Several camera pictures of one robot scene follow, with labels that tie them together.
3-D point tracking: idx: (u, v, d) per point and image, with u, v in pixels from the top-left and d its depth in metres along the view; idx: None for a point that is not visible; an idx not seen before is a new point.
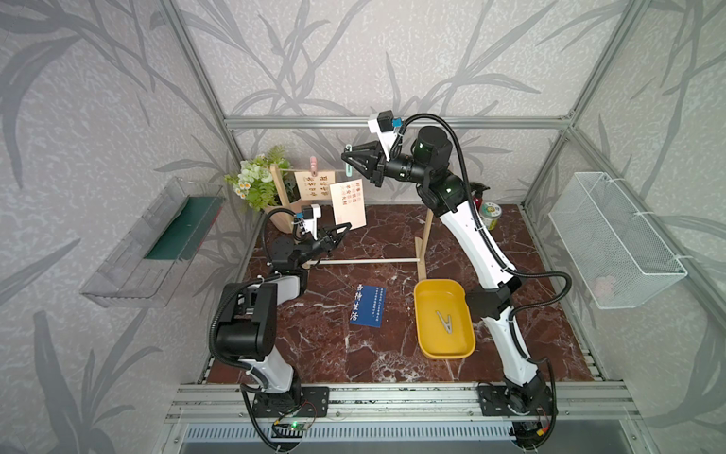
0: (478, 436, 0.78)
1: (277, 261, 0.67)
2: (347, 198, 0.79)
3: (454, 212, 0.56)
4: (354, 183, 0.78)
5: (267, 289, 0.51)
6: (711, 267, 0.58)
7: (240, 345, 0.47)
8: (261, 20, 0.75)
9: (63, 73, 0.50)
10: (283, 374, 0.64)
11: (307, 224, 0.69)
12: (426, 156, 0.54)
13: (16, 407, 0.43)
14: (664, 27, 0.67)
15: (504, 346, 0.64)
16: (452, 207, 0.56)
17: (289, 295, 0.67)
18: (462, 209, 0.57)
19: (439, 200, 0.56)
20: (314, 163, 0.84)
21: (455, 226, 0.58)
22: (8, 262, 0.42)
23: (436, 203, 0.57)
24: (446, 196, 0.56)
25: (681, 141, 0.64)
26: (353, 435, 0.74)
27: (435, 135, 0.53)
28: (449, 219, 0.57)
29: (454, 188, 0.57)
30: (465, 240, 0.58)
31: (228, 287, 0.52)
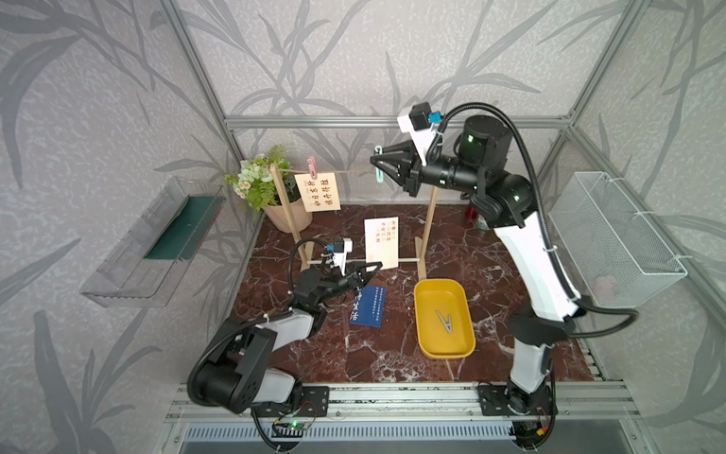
0: (478, 436, 0.78)
1: (299, 292, 0.63)
2: (381, 235, 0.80)
3: (521, 225, 0.43)
4: (389, 222, 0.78)
5: (262, 340, 0.46)
6: (711, 267, 0.58)
7: (216, 392, 0.43)
8: (261, 19, 0.75)
9: (63, 72, 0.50)
10: (279, 388, 0.61)
11: (338, 257, 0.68)
12: (478, 150, 0.41)
13: (16, 407, 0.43)
14: (664, 26, 0.67)
15: (527, 361, 0.59)
16: (519, 217, 0.43)
17: (297, 337, 0.62)
18: (531, 223, 0.44)
19: (500, 207, 0.43)
20: (311, 162, 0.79)
21: (510, 247, 0.46)
22: (8, 262, 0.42)
23: (497, 213, 0.43)
24: (512, 202, 0.43)
25: (681, 141, 0.64)
26: (353, 435, 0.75)
27: (490, 125, 0.41)
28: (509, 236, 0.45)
29: (523, 195, 0.44)
30: (527, 262, 0.45)
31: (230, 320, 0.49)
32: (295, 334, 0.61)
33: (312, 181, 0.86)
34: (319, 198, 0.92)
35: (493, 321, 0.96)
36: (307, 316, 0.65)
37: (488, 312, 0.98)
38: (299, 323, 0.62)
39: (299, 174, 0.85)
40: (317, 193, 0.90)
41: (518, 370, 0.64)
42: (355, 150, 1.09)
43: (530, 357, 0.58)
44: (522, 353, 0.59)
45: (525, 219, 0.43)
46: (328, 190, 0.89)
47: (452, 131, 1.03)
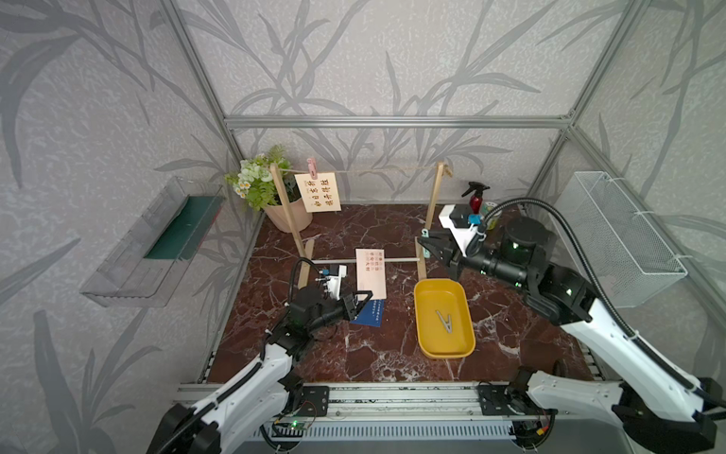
0: (478, 436, 0.78)
1: (295, 307, 0.60)
2: (370, 264, 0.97)
3: (588, 321, 0.41)
4: (377, 252, 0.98)
5: (202, 444, 0.40)
6: (711, 267, 0.58)
7: None
8: (261, 19, 0.75)
9: (62, 72, 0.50)
10: (271, 405, 0.60)
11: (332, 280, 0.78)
12: (523, 256, 0.42)
13: (16, 406, 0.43)
14: (665, 26, 0.67)
15: (579, 410, 0.55)
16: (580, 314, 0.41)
17: (279, 372, 0.57)
18: (596, 316, 0.41)
19: (556, 307, 0.42)
20: (312, 163, 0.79)
21: (595, 344, 0.43)
22: (8, 261, 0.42)
23: (557, 314, 0.43)
24: (569, 301, 0.42)
25: (681, 141, 0.64)
26: (353, 435, 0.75)
27: (528, 228, 0.42)
28: (594, 332, 0.41)
29: (575, 288, 0.43)
30: (620, 357, 0.41)
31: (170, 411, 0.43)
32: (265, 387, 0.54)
33: (312, 182, 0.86)
34: (319, 198, 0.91)
35: (493, 321, 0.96)
36: (286, 354, 0.58)
37: (488, 312, 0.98)
38: (263, 381, 0.53)
39: (299, 174, 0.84)
40: (317, 193, 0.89)
41: (554, 404, 0.60)
42: (355, 150, 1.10)
43: (586, 410, 0.53)
44: (579, 404, 0.54)
45: (588, 311, 0.42)
46: (328, 190, 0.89)
47: (452, 130, 1.02)
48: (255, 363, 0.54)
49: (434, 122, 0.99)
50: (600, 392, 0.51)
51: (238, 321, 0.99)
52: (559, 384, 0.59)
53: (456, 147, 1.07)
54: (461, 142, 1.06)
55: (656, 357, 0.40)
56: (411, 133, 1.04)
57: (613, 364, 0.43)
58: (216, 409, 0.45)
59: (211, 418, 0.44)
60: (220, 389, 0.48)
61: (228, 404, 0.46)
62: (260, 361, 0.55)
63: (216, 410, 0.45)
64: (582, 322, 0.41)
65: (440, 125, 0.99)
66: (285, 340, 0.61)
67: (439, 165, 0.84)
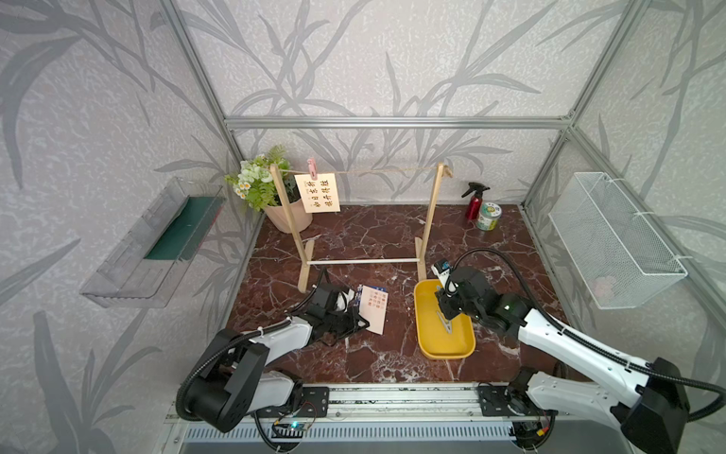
0: (479, 436, 0.78)
1: (321, 289, 0.72)
2: (372, 301, 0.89)
3: (523, 324, 0.53)
4: (381, 292, 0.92)
5: (250, 357, 0.45)
6: (711, 268, 0.58)
7: (206, 409, 0.42)
8: (261, 20, 0.75)
9: (63, 73, 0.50)
10: (279, 392, 0.61)
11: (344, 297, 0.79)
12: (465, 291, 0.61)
13: (16, 407, 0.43)
14: (664, 27, 0.67)
15: (579, 411, 0.55)
16: (520, 323, 0.53)
17: (294, 345, 0.61)
18: (533, 321, 0.53)
19: (504, 323, 0.55)
20: (312, 166, 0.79)
21: (544, 346, 0.52)
22: (7, 262, 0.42)
23: (504, 327, 0.55)
24: (508, 314, 0.55)
25: (681, 141, 0.64)
26: (353, 435, 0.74)
27: (461, 271, 0.62)
28: (531, 335, 0.52)
29: (513, 305, 0.56)
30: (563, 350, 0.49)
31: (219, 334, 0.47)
32: (291, 343, 0.59)
33: (312, 182, 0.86)
34: (319, 199, 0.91)
35: None
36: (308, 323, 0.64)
37: None
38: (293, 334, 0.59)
39: (299, 175, 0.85)
40: (317, 194, 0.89)
41: (552, 405, 0.60)
42: (355, 150, 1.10)
43: (584, 411, 0.53)
44: (579, 405, 0.54)
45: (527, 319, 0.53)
46: (328, 190, 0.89)
47: (452, 131, 1.03)
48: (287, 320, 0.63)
49: (434, 123, 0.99)
50: (599, 394, 0.51)
51: (238, 322, 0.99)
52: (562, 384, 0.59)
53: (456, 148, 1.07)
54: (461, 143, 1.06)
55: (589, 346, 0.47)
56: (411, 134, 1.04)
57: (578, 367, 0.49)
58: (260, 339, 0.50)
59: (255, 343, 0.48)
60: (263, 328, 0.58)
61: (268, 338, 0.52)
62: (290, 320, 0.63)
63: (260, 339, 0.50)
64: (522, 329, 0.53)
65: (440, 125, 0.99)
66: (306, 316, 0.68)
67: (439, 166, 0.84)
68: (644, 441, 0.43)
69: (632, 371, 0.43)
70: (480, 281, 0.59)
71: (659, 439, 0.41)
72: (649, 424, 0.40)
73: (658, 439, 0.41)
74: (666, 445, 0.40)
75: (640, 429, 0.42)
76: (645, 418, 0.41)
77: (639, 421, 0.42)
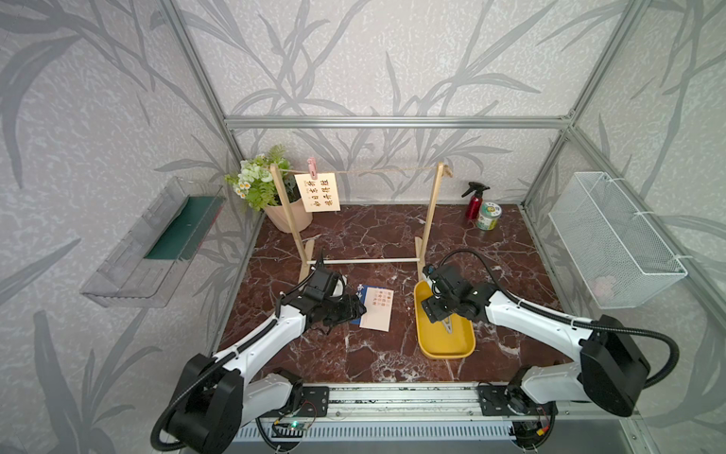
0: (479, 436, 0.78)
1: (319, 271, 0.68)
2: (377, 300, 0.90)
3: (487, 305, 0.59)
4: (387, 290, 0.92)
5: (226, 387, 0.41)
6: (711, 267, 0.58)
7: (191, 438, 0.40)
8: (261, 19, 0.75)
9: (63, 72, 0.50)
10: (276, 394, 0.61)
11: None
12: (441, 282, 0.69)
13: (16, 407, 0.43)
14: (664, 27, 0.67)
15: (562, 392, 0.55)
16: (486, 305, 0.59)
17: (285, 340, 0.56)
18: (498, 301, 0.58)
19: (475, 306, 0.61)
20: (312, 163, 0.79)
21: (508, 321, 0.57)
22: (8, 262, 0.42)
23: (475, 311, 0.61)
24: (475, 297, 0.61)
25: (681, 141, 0.64)
26: (353, 435, 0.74)
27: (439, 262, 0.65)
28: (496, 311, 0.57)
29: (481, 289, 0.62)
30: (522, 322, 0.54)
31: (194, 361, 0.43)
32: (279, 344, 0.54)
33: (312, 182, 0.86)
34: (319, 199, 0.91)
35: None
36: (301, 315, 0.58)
37: None
38: (278, 338, 0.53)
39: (299, 175, 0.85)
40: (317, 193, 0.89)
41: (540, 392, 0.61)
42: (355, 150, 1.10)
43: (568, 392, 0.54)
44: (559, 385, 0.55)
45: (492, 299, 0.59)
46: (328, 190, 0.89)
47: (452, 131, 1.03)
48: (270, 321, 0.55)
49: (434, 123, 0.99)
50: (572, 369, 0.53)
51: (238, 321, 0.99)
52: (546, 371, 0.60)
53: (456, 148, 1.07)
54: (461, 143, 1.06)
55: (543, 314, 0.52)
56: (411, 134, 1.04)
57: (535, 335, 0.53)
58: (235, 358, 0.46)
59: (232, 366, 0.44)
60: (240, 342, 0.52)
61: (247, 355, 0.47)
62: (276, 320, 0.55)
63: (236, 360, 0.45)
64: (488, 310, 0.59)
65: (440, 125, 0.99)
66: (300, 304, 0.61)
67: (439, 166, 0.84)
68: (603, 400, 0.45)
69: (579, 328, 0.47)
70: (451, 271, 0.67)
71: (611, 392, 0.43)
72: (602, 379, 0.43)
73: (612, 392, 0.42)
74: (620, 399, 0.42)
75: (597, 390, 0.45)
76: (594, 371, 0.43)
77: (592, 378, 0.44)
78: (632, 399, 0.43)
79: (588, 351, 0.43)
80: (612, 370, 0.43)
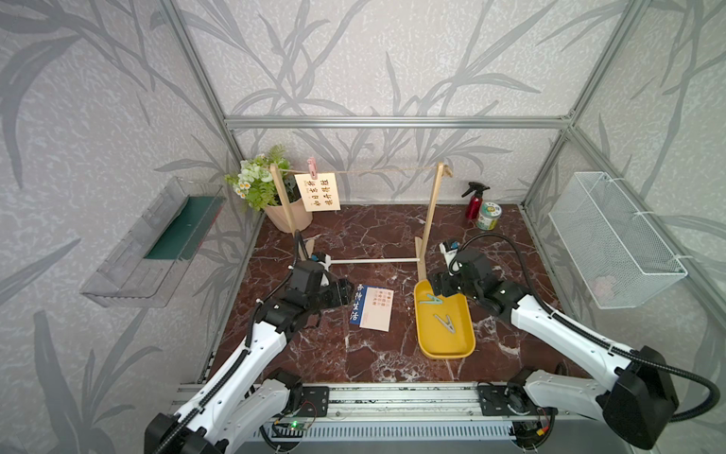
0: (479, 436, 0.78)
1: (300, 271, 0.58)
2: (376, 300, 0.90)
3: (515, 307, 0.55)
4: (387, 290, 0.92)
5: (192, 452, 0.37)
6: (711, 267, 0.58)
7: None
8: (261, 19, 0.75)
9: (63, 72, 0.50)
10: (273, 401, 0.60)
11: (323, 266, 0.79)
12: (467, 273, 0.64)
13: (16, 407, 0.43)
14: (665, 26, 0.67)
15: (570, 405, 0.55)
16: (512, 305, 0.56)
17: (263, 364, 0.51)
18: (526, 305, 0.55)
19: (499, 305, 0.58)
20: (312, 163, 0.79)
21: (533, 329, 0.54)
22: (7, 262, 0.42)
23: (497, 310, 0.58)
24: (504, 297, 0.58)
25: (681, 141, 0.64)
26: (353, 435, 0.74)
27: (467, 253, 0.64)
28: (522, 316, 0.54)
29: (509, 289, 0.59)
30: (550, 334, 0.51)
31: (153, 422, 0.40)
32: (254, 375, 0.49)
33: (312, 182, 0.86)
34: (319, 198, 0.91)
35: (493, 321, 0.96)
36: (277, 331, 0.52)
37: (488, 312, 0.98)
38: (250, 371, 0.47)
39: (299, 175, 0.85)
40: (317, 193, 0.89)
41: (545, 398, 0.60)
42: (355, 150, 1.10)
43: (577, 407, 0.53)
44: (569, 398, 0.54)
45: (520, 302, 0.56)
46: (328, 189, 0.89)
47: (452, 131, 1.03)
48: (241, 350, 0.49)
49: (434, 123, 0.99)
50: (589, 386, 0.52)
51: (238, 321, 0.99)
52: (558, 381, 0.58)
53: (456, 148, 1.07)
54: (460, 142, 1.06)
55: (577, 330, 0.49)
56: (411, 134, 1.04)
57: (561, 349, 0.50)
58: (200, 413, 0.41)
59: (197, 426, 0.40)
60: (204, 389, 0.44)
61: (214, 405, 0.42)
62: (248, 347, 0.49)
63: (201, 413, 0.41)
64: (513, 312, 0.56)
65: (440, 125, 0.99)
66: (278, 313, 0.55)
67: (439, 166, 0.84)
68: (624, 427, 0.43)
69: (615, 354, 0.44)
70: (486, 265, 0.62)
71: (635, 423, 0.41)
72: (630, 412, 0.41)
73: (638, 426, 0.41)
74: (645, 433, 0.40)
75: (621, 418, 0.43)
76: (624, 403, 0.41)
77: (618, 408, 0.42)
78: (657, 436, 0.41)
79: (625, 385, 0.40)
80: (645, 407, 0.41)
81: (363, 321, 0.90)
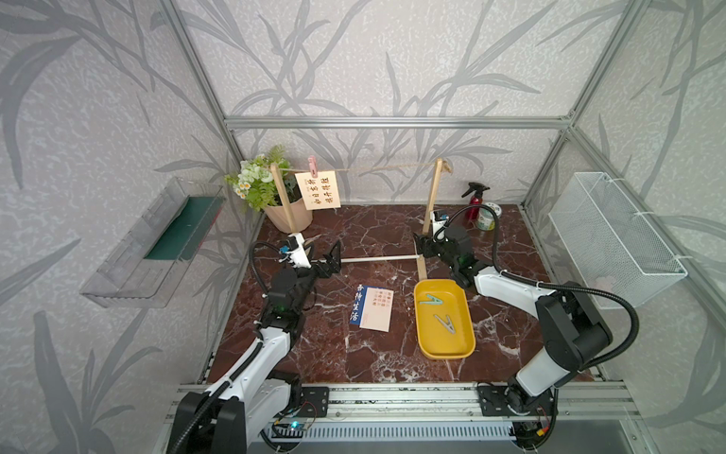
0: (479, 436, 0.78)
1: (274, 293, 0.59)
2: (376, 300, 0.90)
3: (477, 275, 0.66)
4: (387, 290, 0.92)
5: (228, 415, 0.41)
6: (711, 267, 0.58)
7: None
8: (261, 20, 0.75)
9: (63, 72, 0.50)
10: (277, 398, 0.61)
11: (296, 255, 0.72)
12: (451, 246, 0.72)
13: (16, 407, 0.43)
14: (664, 27, 0.67)
15: (544, 373, 0.57)
16: (476, 274, 0.66)
17: (275, 360, 0.57)
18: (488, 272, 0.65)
19: (468, 279, 0.69)
20: (312, 163, 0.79)
21: (488, 288, 0.64)
22: (7, 262, 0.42)
23: (465, 284, 0.69)
24: (471, 271, 0.68)
25: (681, 141, 0.64)
26: (353, 436, 0.71)
27: (456, 231, 0.71)
28: (482, 279, 0.65)
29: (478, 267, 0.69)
30: (498, 288, 0.61)
31: (183, 400, 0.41)
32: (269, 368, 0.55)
33: (312, 180, 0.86)
34: (319, 195, 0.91)
35: (493, 321, 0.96)
36: (283, 332, 0.59)
37: (488, 312, 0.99)
38: (269, 359, 0.54)
39: (299, 174, 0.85)
40: (318, 192, 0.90)
41: (532, 381, 0.62)
42: (355, 150, 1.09)
43: (548, 371, 0.56)
44: (542, 364, 0.57)
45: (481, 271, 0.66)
46: (329, 188, 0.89)
47: (452, 131, 1.03)
48: (257, 343, 0.55)
49: (434, 123, 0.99)
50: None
51: (238, 321, 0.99)
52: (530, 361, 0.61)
53: (457, 148, 1.07)
54: (460, 143, 1.06)
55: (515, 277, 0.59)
56: (411, 134, 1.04)
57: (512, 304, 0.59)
58: (232, 387, 0.45)
59: (230, 394, 0.44)
60: (231, 371, 0.49)
61: (241, 380, 0.47)
62: (262, 341, 0.56)
63: (232, 388, 0.45)
64: (475, 279, 0.67)
65: (440, 125, 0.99)
66: (278, 323, 0.62)
67: (439, 162, 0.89)
68: (560, 356, 0.49)
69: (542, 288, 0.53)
70: (467, 245, 0.69)
71: (561, 343, 0.47)
72: (554, 331, 0.48)
73: (561, 342, 0.47)
74: (568, 350, 0.46)
75: (554, 346, 0.49)
76: (548, 323, 0.48)
77: (548, 333, 0.49)
78: (582, 353, 0.46)
79: (542, 303, 0.49)
80: (560, 319, 0.47)
81: (363, 321, 0.90)
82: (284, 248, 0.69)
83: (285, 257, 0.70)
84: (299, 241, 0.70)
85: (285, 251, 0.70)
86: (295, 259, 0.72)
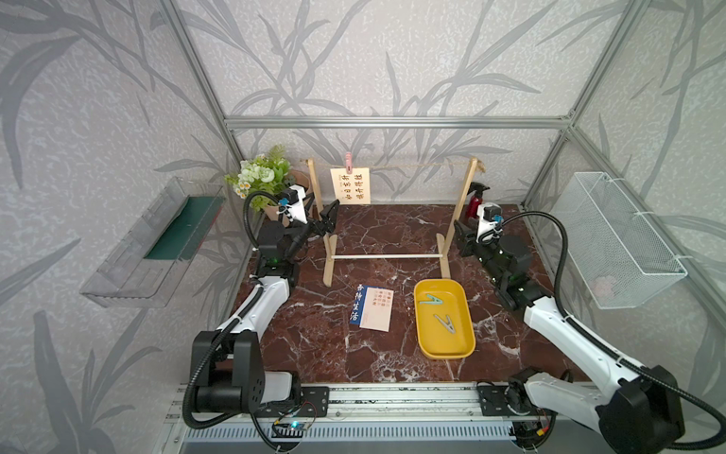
0: (479, 436, 0.78)
1: (266, 248, 0.59)
2: (376, 300, 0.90)
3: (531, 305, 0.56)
4: (387, 289, 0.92)
5: (243, 344, 0.43)
6: (711, 267, 0.58)
7: (224, 401, 0.42)
8: (261, 20, 0.75)
9: (63, 72, 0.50)
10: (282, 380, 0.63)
11: (295, 210, 0.70)
12: (507, 261, 0.59)
13: (16, 407, 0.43)
14: (664, 26, 0.67)
15: (566, 409, 0.55)
16: (530, 305, 0.56)
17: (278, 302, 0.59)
18: (542, 305, 0.55)
19: (515, 301, 0.58)
20: (349, 158, 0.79)
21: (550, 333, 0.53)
22: (7, 262, 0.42)
23: (511, 306, 0.59)
24: (521, 295, 0.58)
25: (681, 141, 0.64)
26: (353, 435, 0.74)
27: (514, 243, 0.58)
28: (537, 318, 0.55)
29: (532, 292, 0.58)
30: (562, 337, 0.50)
31: (199, 336, 0.44)
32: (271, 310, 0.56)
33: (346, 176, 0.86)
34: (352, 192, 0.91)
35: (493, 321, 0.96)
36: (282, 277, 0.61)
37: (488, 312, 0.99)
38: (271, 301, 0.56)
39: (335, 168, 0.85)
40: (350, 187, 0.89)
41: (542, 397, 0.61)
42: (355, 149, 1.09)
43: (574, 412, 0.53)
44: (569, 403, 0.53)
45: (536, 302, 0.56)
46: (361, 185, 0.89)
47: (452, 131, 1.03)
48: (258, 288, 0.58)
49: (434, 123, 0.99)
50: (592, 395, 0.51)
51: None
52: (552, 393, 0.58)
53: (456, 148, 1.07)
54: (460, 143, 1.06)
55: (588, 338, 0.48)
56: (411, 134, 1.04)
57: (576, 358, 0.49)
58: (241, 323, 0.47)
59: (240, 329, 0.46)
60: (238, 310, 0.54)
61: (250, 318, 0.49)
62: (263, 286, 0.58)
63: (242, 323, 0.47)
64: (528, 309, 0.56)
65: (440, 125, 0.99)
66: (274, 271, 0.63)
67: (473, 162, 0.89)
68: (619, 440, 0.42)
69: (623, 366, 0.44)
70: (526, 265, 0.56)
71: (632, 437, 0.40)
72: (628, 424, 0.40)
73: (632, 438, 0.40)
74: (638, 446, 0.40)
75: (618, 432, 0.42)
76: (622, 412, 0.40)
77: (613, 418, 0.42)
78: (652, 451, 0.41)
79: (624, 392, 0.40)
80: (642, 419, 0.40)
81: (363, 321, 0.90)
82: (283, 201, 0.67)
83: (283, 209, 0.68)
84: (299, 197, 0.73)
85: (283, 202, 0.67)
86: (291, 213, 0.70)
